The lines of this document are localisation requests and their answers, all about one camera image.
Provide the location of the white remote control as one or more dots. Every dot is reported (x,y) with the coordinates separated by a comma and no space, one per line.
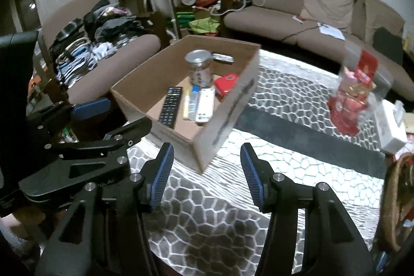
(205,104)

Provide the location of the silver flat object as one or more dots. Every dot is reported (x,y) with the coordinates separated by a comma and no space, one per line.
(223,58)

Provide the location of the metal can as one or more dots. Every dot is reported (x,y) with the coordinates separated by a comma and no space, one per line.
(199,69)

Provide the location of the beige cushion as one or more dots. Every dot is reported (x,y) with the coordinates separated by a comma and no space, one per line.
(385,14)
(330,2)

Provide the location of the brown armchair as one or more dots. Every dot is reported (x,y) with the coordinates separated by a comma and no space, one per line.
(135,43)

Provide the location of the white tissue box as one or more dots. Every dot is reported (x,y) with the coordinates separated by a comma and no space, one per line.
(391,130)

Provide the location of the red case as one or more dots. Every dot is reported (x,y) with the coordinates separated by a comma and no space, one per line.
(226,85)

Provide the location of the cardboard box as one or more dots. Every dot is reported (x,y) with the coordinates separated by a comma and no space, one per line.
(226,114)

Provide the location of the beige sofa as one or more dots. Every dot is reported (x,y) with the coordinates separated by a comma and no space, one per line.
(275,23)

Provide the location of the lime green bag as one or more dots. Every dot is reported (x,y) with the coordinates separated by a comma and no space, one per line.
(203,25)

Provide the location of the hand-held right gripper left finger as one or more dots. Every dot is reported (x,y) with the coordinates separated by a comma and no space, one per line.
(161,175)

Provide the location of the blue capped glue bottle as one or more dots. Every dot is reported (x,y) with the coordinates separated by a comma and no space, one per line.
(194,103)

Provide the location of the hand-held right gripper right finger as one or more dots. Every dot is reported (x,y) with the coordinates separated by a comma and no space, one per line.
(252,175)

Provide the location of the black remote control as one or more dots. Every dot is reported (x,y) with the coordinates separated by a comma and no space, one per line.
(169,108)

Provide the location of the small red white card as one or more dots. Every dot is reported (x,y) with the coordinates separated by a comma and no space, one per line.
(298,19)

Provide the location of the white paper sheet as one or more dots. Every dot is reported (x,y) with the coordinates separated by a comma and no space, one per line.
(331,31)

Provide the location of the pile of clothes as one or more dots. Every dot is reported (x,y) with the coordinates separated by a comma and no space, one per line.
(97,36)

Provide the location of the yellow marker pen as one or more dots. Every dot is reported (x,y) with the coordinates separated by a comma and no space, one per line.
(187,106)

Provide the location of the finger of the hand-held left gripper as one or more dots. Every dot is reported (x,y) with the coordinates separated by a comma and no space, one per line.
(106,159)
(90,108)

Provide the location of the red snack plastic bag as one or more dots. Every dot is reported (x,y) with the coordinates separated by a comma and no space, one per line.
(352,91)

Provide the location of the dark green bag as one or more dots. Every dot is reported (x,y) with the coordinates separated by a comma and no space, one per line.
(184,20)

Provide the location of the dark cushion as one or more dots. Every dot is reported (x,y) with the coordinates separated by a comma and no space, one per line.
(388,46)

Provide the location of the wicker basket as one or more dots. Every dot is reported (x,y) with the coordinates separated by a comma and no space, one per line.
(399,198)

